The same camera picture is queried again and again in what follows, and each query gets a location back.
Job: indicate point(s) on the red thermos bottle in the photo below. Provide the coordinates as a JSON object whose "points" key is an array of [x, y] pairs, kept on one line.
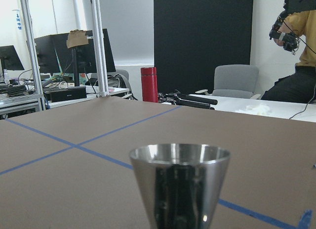
{"points": [[149, 84]]}

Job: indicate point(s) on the steel cocktail shaker cup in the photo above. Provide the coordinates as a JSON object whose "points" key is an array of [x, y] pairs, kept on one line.
{"points": [[180, 184]]}

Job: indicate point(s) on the white crumpled tissue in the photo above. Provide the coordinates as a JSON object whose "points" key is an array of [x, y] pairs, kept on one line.
{"points": [[259, 109]]}

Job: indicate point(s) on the aluminium frame post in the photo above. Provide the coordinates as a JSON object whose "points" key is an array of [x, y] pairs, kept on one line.
{"points": [[99, 49]]}

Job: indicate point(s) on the grey office chair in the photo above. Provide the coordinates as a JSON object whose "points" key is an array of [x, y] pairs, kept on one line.
{"points": [[236, 81]]}

